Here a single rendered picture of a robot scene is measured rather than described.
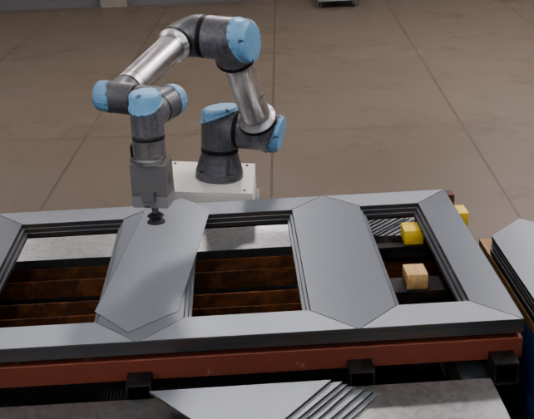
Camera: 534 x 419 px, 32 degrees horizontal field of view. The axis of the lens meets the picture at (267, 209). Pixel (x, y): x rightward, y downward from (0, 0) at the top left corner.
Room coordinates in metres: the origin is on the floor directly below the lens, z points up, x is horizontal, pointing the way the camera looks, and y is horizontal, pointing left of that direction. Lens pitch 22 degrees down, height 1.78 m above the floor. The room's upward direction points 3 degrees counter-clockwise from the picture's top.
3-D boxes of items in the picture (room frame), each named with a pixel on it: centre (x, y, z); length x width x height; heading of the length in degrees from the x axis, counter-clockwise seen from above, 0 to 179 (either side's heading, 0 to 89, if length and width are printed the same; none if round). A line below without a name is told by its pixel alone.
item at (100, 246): (2.53, 0.10, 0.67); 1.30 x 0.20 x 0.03; 92
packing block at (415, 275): (1.98, -0.34, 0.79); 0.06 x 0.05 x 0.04; 2
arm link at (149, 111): (2.06, 0.26, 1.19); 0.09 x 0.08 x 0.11; 159
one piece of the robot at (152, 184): (2.04, 0.27, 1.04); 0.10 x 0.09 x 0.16; 168
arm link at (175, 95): (2.16, 0.24, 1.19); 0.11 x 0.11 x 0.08; 69
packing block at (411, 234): (2.23, -0.37, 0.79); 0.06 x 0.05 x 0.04; 2
